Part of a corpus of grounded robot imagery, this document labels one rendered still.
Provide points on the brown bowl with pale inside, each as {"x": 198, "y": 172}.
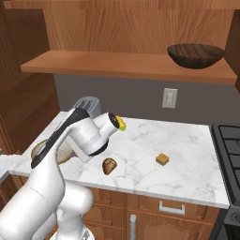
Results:
{"x": 64, "y": 153}

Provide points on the tall wooden cupboard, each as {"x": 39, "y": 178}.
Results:
{"x": 25, "y": 93}

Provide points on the grey toaster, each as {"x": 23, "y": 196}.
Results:
{"x": 91, "y": 105}

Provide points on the brown bread loaf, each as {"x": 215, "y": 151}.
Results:
{"x": 109, "y": 166}

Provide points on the black hob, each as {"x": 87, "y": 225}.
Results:
{"x": 227, "y": 156}

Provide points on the tan square cake piece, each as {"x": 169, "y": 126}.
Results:
{"x": 162, "y": 159}

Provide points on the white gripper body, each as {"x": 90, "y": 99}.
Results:
{"x": 83, "y": 155}

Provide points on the dark wooden bowl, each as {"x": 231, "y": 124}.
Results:
{"x": 195, "y": 56}

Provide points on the narrow wooden drawer front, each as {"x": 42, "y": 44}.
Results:
{"x": 109, "y": 196}

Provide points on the white wall socket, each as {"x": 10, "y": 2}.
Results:
{"x": 169, "y": 97}

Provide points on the wooden wall shelf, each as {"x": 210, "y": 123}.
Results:
{"x": 131, "y": 66}

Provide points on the carved wooden cupboard door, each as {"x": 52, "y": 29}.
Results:
{"x": 106, "y": 222}

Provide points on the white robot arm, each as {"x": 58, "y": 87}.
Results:
{"x": 47, "y": 193}

